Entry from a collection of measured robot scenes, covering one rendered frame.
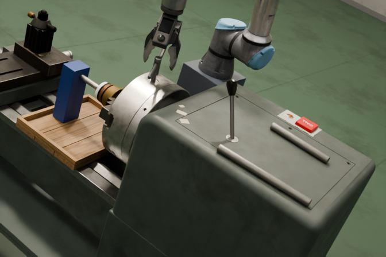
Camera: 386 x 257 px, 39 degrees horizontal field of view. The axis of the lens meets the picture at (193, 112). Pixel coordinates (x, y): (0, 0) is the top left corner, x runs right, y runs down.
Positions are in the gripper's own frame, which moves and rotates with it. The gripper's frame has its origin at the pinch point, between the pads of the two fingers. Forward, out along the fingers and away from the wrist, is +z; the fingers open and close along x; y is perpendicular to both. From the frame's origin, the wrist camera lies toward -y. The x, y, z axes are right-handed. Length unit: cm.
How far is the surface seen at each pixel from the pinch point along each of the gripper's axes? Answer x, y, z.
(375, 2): -213, 703, 182
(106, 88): 15.9, 2.5, 16.3
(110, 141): 6.9, -17.4, 22.2
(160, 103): -5.1, -11.5, 6.5
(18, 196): 41, -5, 72
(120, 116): 5.4, -16.3, 12.4
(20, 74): 52, 14, 30
